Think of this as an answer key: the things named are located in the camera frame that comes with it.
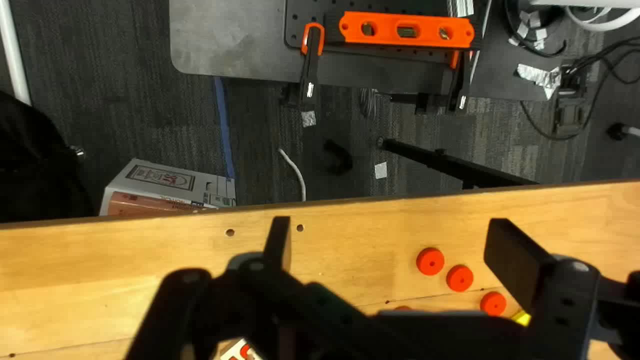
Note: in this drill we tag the printed cardboard box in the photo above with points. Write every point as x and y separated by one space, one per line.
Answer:
166 190

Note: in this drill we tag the grey metal plate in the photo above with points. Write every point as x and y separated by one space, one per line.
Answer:
226 41

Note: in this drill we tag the orange spirit level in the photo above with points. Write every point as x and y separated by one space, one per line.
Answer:
407 31

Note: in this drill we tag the grey cylinder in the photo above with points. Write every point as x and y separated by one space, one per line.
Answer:
622 130

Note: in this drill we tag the black bag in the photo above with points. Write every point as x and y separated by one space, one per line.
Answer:
36 167

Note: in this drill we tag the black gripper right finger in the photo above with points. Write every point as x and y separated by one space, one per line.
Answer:
516 257

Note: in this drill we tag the blue tape strip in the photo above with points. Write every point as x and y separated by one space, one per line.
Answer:
225 126

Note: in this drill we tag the crumpled silver foil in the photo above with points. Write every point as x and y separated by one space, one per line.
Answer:
540 78

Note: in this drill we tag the white tube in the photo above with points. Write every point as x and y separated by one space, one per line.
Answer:
15 52

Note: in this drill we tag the orange black bar clamp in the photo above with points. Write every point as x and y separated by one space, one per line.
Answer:
456 81
311 67

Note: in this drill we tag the orange wooden disc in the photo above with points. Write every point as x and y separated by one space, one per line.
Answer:
430 261
493 302
461 277

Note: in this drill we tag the black curved plastic piece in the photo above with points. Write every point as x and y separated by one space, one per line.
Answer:
339 157

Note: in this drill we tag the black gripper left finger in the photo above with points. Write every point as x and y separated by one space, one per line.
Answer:
280 240

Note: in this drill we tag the black metal stand leg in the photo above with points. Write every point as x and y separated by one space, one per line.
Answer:
461 167

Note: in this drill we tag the white paper tag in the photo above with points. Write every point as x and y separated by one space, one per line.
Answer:
380 171

